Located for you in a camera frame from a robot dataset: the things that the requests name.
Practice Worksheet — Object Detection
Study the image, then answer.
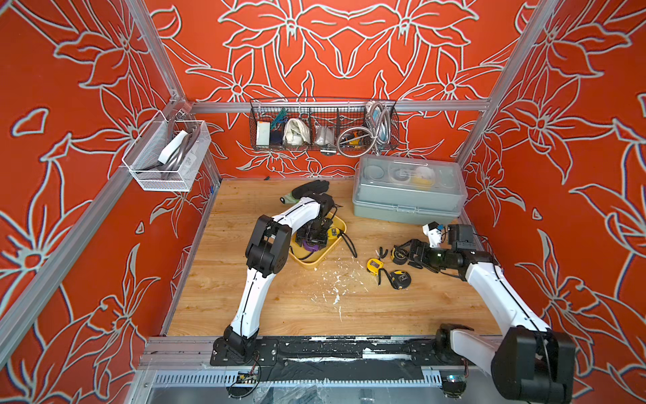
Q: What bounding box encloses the white box in basket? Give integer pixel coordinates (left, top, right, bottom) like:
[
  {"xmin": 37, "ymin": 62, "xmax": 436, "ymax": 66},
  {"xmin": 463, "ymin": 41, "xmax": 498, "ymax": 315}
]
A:
[{"xmin": 256, "ymin": 121, "xmax": 271, "ymax": 147}]

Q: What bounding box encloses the black round tape measure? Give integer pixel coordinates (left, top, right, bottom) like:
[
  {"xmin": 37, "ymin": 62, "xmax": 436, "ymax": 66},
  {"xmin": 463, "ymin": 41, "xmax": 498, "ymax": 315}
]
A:
[{"xmin": 377, "ymin": 246, "xmax": 409, "ymax": 265}]

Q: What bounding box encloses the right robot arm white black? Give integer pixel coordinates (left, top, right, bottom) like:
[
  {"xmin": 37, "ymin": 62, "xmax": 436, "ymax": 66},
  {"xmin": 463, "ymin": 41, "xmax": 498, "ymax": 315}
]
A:
[{"xmin": 400, "ymin": 222, "xmax": 575, "ymax": 403}]

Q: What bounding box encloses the yellow oval storage tray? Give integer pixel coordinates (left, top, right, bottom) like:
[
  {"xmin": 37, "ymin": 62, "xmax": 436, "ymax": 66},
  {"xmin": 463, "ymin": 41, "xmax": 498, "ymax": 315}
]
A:
[{"xmin": 289, "ymin": 214, "xmax": 347, "ymax": 269}]

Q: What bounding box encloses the green black brush tool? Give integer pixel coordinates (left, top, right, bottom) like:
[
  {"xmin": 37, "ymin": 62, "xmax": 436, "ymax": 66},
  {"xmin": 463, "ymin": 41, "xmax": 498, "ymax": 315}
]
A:
[{"xmin": 280, "ymin": 179, "xmax": 330, "ymax": 205}]

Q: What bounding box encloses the black yellow tape measure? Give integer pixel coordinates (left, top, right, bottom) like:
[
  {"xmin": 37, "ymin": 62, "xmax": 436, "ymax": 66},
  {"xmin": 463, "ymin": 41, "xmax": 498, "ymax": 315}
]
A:
[{"xmin": 385, "ymin": 270, "xmax": 412, "ymax": 290}]

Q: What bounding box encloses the purple tape measure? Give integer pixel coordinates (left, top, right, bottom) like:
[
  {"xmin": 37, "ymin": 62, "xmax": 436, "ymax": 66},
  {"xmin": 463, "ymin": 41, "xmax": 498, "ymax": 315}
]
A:
[{"xmin": 302, "ymin": 240, "xmax": 326, "ymax": 254}]

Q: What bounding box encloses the coiled grey cable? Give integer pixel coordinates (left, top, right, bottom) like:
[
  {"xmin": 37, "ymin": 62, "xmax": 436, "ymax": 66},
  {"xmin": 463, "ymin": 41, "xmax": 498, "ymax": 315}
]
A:
[{"xmin": 336, "ymin": 100, "xmax": 392, "ymax": 158}]

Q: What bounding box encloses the white cloth in basket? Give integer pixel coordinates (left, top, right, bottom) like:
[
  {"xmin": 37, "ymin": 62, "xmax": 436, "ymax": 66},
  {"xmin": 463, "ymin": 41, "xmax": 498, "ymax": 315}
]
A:
[{"xmin": 283, "ymin": 118, "xmax": 311, "ymax": 146}]

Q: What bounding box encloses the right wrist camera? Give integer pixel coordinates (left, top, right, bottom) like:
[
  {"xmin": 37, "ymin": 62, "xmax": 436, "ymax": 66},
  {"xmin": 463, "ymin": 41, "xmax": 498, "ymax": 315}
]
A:
[{"xmin": 422, "ymin": 222, "xmax": 476, "ymax": 250}]

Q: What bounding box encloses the black wire wall basket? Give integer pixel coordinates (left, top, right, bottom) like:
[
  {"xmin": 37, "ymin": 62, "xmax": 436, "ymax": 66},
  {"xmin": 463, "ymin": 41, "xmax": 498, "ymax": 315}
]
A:
[{"xmin": 249, "ymin": 98, "xmax": 401, "ymax": 158}]

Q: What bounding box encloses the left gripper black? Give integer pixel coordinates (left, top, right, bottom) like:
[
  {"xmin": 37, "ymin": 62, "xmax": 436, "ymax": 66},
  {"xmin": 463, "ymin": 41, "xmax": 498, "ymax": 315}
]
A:
[{"xmin": 295, "ymin": 221, "xmax": 328, "ymax": 249}]

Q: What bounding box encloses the grey plastic toolbox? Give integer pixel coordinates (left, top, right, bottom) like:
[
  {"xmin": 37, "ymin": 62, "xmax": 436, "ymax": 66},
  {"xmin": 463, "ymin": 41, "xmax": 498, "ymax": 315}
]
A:
[{"xmin": 353, "ymin": 155, "xmax": 468, "ymax": 226}]

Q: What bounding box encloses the white wire side basket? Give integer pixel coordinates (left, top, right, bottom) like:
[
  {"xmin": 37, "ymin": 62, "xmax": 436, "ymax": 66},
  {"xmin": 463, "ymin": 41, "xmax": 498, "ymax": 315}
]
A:
[{"xmin": 122, "ymin": 112, "xmax": 210, "ymax": 192}]

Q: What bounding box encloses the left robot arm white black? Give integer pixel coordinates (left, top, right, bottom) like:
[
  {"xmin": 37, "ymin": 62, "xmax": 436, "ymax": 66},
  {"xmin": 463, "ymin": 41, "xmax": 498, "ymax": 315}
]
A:
[{"xmin": 223, "ymin": 193, "xmax": 335, "ymax": 360}]

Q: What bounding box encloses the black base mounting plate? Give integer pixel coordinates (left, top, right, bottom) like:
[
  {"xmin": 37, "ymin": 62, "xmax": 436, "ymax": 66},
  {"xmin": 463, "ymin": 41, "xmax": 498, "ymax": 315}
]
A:
[{"xmin": 210, "ymin": 336, "xmax": 468, "ymax": 366}]

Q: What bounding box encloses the white adapter in side basket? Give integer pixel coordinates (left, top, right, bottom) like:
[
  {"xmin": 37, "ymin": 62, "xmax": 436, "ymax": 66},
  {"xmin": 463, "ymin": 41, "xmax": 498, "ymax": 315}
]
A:
[{"xmin": 157, "ymin": 130, "xmax": 188, "ymax": 164}]

